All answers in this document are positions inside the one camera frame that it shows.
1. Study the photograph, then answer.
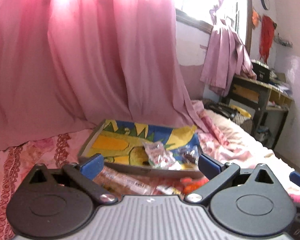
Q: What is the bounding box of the orange snack bag red top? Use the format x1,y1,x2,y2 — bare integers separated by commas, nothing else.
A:
180,176,209,195

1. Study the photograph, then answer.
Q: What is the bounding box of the small mauve curtain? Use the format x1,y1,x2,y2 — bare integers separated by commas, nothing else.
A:
200,0,256,97

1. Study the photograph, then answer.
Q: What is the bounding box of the clear pack of nut bars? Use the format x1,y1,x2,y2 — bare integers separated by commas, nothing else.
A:
92,167,157,196

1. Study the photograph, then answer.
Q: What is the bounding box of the clear candy bag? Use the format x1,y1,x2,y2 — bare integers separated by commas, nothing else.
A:
142,141,182,171

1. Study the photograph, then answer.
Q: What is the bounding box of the large pink curtain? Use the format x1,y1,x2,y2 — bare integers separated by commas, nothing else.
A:
0,0,205,150

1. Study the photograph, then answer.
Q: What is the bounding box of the black box on desk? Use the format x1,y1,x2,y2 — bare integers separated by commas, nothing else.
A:
251,59,270,83

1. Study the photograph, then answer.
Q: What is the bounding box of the cream pillow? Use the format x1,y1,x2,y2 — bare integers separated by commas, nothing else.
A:
206,110,254,142

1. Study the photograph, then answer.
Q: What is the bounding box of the grey tray with corn print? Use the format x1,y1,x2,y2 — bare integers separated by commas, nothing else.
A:
78,120,202,178

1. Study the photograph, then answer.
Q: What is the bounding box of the orange wall ornament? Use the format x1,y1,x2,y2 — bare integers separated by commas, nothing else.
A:
251,8,261,29

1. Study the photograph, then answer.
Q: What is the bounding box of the dark wooden desk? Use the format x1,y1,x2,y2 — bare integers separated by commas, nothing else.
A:
221,75,293,149

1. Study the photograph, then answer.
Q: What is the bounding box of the black mesh fan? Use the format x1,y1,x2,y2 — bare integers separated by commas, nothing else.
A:
203,99,254,134

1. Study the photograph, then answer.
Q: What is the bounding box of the round wall clock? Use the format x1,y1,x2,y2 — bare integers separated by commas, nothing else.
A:
261,0,270,10

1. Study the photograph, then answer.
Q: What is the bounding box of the red hanging tassel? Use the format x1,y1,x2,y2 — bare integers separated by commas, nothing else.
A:
259,15,277,64

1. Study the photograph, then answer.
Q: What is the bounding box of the pink floral bed sheet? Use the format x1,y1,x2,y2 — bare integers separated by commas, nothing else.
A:
0,101,300,239

